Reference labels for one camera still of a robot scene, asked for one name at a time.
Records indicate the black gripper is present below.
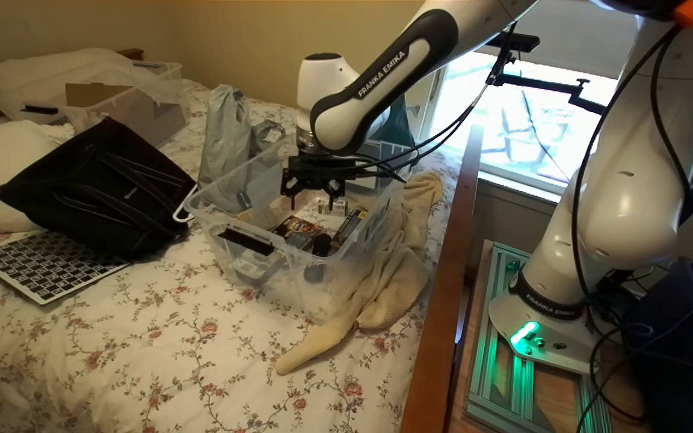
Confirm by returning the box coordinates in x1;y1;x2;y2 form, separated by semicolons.
279;152;366;214

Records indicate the black remote control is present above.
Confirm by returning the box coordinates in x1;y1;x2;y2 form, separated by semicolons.
218;225;277;258

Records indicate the striped robot base platform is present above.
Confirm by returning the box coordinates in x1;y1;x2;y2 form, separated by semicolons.
464;237;618;433

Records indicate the clear plastic storage box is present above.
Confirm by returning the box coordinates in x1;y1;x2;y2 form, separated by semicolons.
180;130;408;317

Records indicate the dark controller box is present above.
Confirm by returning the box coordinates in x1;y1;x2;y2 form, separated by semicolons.
618;260;693;433

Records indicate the white printed paper leaflet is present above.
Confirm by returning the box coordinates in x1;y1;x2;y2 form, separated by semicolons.
297;197;351;231

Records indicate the grey paper envelope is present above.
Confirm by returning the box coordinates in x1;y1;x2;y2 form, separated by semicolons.
235;159;289;229

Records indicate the clear plastic wrapped item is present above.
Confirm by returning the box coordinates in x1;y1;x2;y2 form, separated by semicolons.
247;117;298;164

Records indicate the grey plastic bag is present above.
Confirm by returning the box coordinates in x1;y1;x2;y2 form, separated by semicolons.
197;82;254;187

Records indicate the teal fabric bag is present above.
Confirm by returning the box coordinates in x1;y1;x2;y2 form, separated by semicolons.
353;93;419;155

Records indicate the white round appliance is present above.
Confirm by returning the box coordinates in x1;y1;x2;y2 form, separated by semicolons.
293;51;360;113

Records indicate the cream knit blanket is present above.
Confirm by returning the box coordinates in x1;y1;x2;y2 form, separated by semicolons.
273;170;445;378

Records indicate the wooden bed footboard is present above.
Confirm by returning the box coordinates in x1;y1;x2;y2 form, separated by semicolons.
399;128;485;433

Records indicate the black bag with white stitching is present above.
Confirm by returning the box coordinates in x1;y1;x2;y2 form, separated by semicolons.
0;114;197;260

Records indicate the floral bed sheet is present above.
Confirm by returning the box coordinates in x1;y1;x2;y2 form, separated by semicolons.
0;74;463;433

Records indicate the black white patterned board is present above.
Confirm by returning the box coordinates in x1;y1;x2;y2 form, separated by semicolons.
0;229;132;307

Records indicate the white plastic bag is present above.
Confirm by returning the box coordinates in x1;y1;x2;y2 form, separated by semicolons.
0;46;182;123

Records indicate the white pillow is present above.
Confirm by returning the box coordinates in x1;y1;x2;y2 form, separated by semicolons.
0;117;76;237

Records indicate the white wire hanger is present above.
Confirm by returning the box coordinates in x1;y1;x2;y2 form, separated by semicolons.
171;181;205;225

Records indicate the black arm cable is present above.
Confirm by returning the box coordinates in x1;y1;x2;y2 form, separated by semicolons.
358;30;517;177

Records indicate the window with white frame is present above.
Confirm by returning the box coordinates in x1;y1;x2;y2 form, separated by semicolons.
408;46;631;200

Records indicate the black cable support rod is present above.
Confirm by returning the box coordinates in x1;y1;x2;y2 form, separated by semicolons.
484;28;611;114

